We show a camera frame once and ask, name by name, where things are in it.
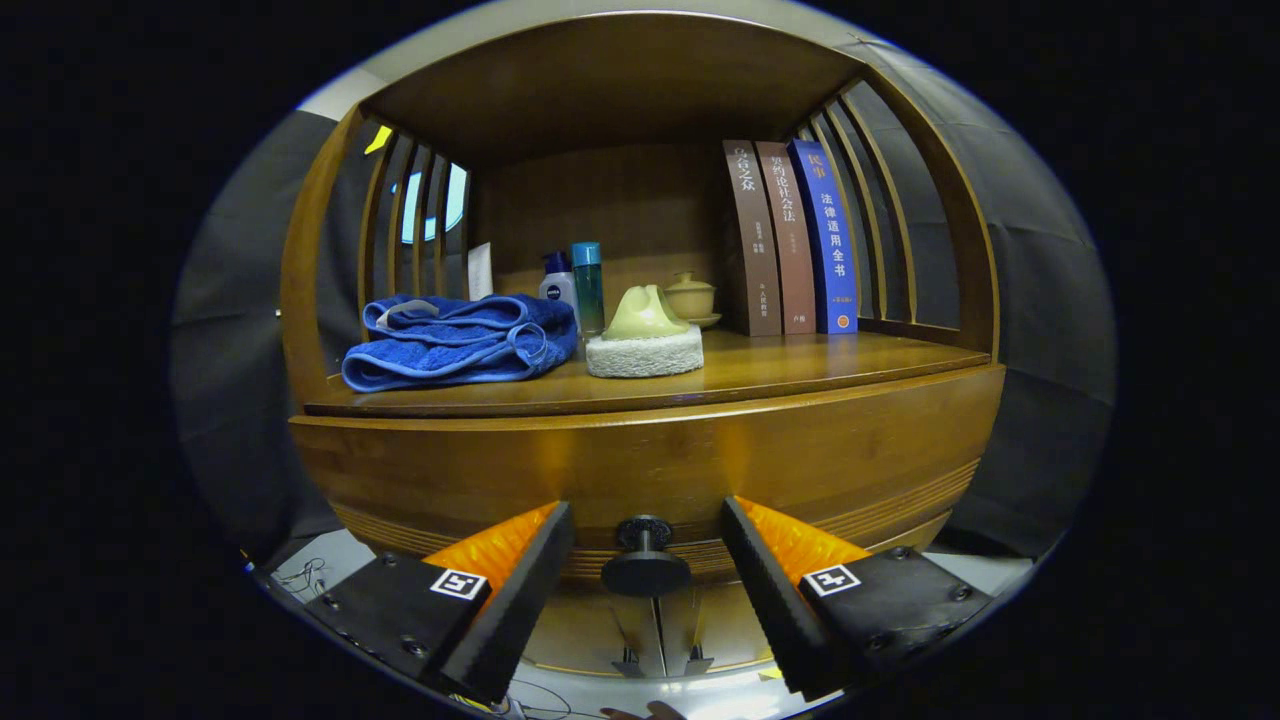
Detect beige lidded tea cup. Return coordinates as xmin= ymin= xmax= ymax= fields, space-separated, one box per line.
xmin=664 ymin=271 xmax=722 ymax=329

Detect blue book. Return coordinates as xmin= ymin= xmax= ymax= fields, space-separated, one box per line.
xmin=788 ymin=139 xmax=859 ymax=334

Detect teal bottle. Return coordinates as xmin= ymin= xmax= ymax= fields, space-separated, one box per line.
xmin=571 ymin=241 xmax=606 ymax=339

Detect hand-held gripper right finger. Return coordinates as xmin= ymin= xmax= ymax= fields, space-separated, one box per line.
xmin=720 ymin=495 xmax=993 ymax=701

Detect white bottle with blue cap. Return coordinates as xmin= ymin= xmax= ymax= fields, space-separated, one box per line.
xmin=539 ymin=252 xmax=579 ymax=306

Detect dark brown book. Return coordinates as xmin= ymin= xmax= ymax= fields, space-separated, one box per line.
xmin=722 ymin=140 xmax=783 ymax=338

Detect thin floor cables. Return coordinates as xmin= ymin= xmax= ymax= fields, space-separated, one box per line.
xmin=272 ymin=556 xmax=331 ymax=601

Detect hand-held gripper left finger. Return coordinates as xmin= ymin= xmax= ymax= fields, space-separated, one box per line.
xmin=305 ymin=500 xmax=576 ymax=706

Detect folded blue towel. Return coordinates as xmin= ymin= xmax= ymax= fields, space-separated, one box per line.
xmin=342 ymin=293 xmax=581 ymax=393

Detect reddish brown book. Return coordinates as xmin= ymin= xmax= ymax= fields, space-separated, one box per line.
xmin=755 ymin=141 xmax=818 ymax=336

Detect wooden countertop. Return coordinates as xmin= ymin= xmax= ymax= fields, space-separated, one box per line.
xmin=303 ymin=328 xmax=991 ymax=419

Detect brown wooden cabinet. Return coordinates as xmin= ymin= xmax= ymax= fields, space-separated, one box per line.
xmin=280 ymin=10 xmax=1006 ymax=681

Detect white sponge brush green handle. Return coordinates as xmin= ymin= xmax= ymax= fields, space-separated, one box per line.
xmin=585 ymin=285 xmax=705 ymax=379

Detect wooden drawer with black knob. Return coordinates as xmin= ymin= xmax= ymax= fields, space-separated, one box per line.
xmin=290 ymin=363 xmax=1006 ymax=599

